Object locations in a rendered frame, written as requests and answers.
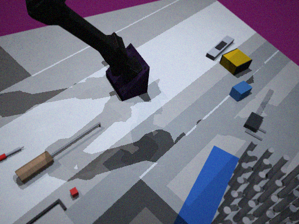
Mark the blue flat strip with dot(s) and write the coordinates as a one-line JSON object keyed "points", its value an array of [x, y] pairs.
{"points": [[204, 198]]}

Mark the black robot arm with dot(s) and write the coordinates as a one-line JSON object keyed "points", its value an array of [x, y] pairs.
{"points": [[111, 47]]}

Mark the yellow block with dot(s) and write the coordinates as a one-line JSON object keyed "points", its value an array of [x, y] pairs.
{"points": [[235, 61]]}

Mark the small red cube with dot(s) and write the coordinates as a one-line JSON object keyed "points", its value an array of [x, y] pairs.
{"points": [[74, 192]]}

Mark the blue cube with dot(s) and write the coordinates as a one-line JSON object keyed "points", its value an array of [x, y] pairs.
{"points": [[240, 91]]}

